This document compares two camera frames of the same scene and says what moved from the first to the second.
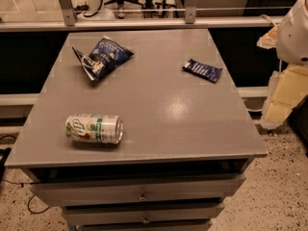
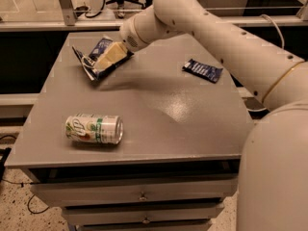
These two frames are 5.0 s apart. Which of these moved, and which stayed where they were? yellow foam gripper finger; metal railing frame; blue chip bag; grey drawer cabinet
Moved: yellow foam gripper finger
Stayed: metal railing frame; blue chip bag; grey drawer cabinet
